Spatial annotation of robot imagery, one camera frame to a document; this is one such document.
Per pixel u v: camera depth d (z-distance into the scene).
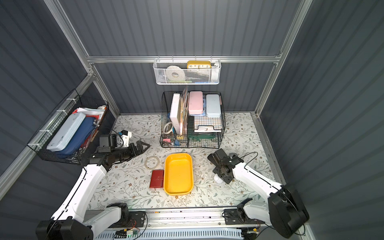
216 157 0.70
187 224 0.73
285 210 0.41
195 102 0.91
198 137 0.93
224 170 0.60
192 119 0.96
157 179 0.85
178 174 0.87
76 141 0.66
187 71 0.88
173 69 0.82
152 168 0.91
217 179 0.81
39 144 0.59
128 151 0.68
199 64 0.87
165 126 1.04
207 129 0.90
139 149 0.69
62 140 0.63
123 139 0.66
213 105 0.95
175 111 0.86
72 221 0.39
